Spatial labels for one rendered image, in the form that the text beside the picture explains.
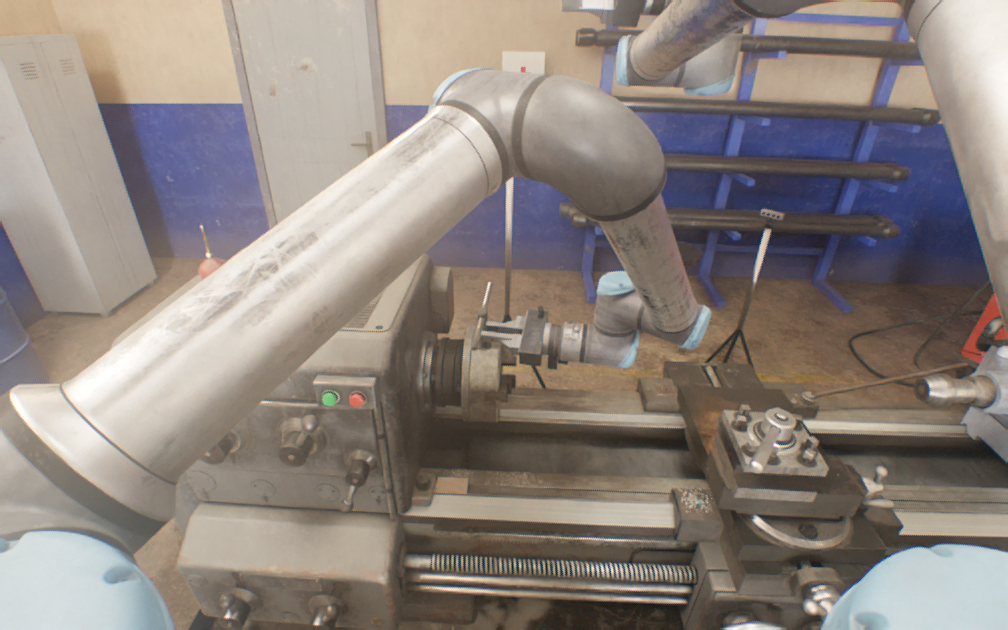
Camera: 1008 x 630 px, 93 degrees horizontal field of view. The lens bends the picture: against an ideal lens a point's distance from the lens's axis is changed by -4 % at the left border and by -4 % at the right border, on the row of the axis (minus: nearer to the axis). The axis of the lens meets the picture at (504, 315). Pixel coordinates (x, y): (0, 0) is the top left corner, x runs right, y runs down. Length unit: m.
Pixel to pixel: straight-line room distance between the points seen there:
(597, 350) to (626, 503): 0.44
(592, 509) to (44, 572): 1.17
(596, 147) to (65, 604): 0.52
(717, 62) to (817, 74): 3.47
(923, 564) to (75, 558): 0.44
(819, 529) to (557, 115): 1.09
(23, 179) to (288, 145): 1.69
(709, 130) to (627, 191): 3.79
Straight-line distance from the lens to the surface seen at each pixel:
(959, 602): 0.35
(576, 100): 0.56
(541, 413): 1.59
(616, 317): 1.08
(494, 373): 1.21
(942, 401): 1.70
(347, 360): 1.07
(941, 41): 0.58
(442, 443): 1.68
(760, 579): 1.34
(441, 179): 0.52
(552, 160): 0.55
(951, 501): 1.82
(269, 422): 1.21
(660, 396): 1.69
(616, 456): 1.67
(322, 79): 4.32
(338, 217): 0.48
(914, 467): 2.06
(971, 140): 0.53
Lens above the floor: 1.89
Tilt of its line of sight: 30 degrees down
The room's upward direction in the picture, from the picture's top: 1 degrees clockwise
